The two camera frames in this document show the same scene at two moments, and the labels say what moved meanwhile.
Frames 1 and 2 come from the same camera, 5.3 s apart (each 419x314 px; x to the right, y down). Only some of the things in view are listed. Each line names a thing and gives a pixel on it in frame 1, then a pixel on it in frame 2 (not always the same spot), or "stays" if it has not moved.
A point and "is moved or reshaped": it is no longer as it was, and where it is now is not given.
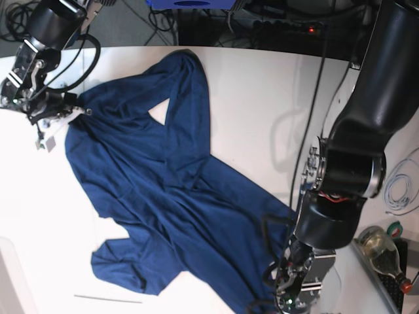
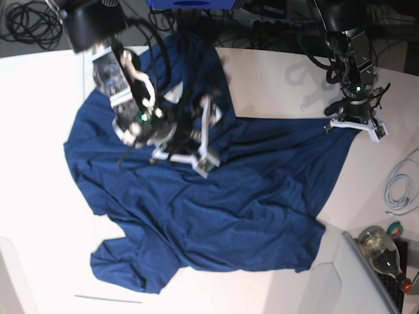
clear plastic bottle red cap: (382, 249) stays
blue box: (192, 4) stays
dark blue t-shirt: (184, 213) is moved or reshaped
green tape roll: (395, 230) stays
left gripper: (54, 103) -> (177, 127)
